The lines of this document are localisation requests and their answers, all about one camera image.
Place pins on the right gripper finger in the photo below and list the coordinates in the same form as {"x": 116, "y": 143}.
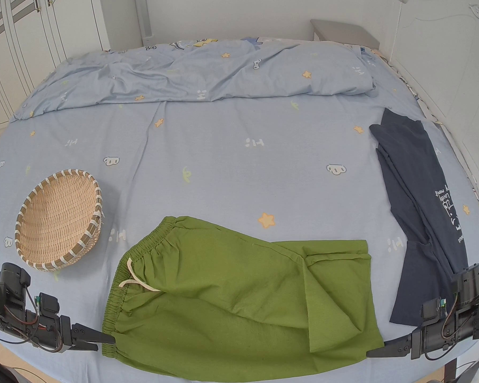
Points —
{"x": 395, "y": 347}

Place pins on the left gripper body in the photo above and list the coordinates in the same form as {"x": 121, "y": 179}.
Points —
{"x": 48, "y": 329}

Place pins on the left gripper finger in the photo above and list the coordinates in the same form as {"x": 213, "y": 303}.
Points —
{"x": 86, "y": 348}
{"x": 91, "y": 335}

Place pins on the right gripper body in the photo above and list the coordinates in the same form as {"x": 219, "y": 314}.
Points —
{"x": 431, "y": 337}

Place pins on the green shorts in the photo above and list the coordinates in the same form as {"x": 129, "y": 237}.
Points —
{"x": 231, "y": 293}

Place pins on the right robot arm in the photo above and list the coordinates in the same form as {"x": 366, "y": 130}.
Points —
{"x": 469, "y": 281}

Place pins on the round woven basket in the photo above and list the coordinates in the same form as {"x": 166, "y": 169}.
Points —
{"x": 56, "y": 222}

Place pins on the dark blue printed T-shirt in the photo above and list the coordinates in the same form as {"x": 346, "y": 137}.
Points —
{"x": 415, "y": 174}

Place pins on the white wardrobe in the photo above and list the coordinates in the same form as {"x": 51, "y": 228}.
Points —
{"x": 32, "y": 46}

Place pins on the pale blue quilt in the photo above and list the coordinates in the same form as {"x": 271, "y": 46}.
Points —
{"x": 207, "y": 74}

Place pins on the grey bedside table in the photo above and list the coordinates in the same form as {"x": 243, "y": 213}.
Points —
{"x": 343, "y": 32}

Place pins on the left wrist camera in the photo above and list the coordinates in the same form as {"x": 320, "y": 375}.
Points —
{"x": 49, "y": 303}

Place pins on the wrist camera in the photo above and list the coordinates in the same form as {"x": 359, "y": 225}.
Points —
{"x": 432, "y": 308}
{"x": 49, "y": 303}

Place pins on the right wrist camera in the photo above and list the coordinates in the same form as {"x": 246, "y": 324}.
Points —
{"x": 432, "y": 308}

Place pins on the white wall duct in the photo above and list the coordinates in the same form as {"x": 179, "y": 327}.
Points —
{"x": 143, "y": 6}

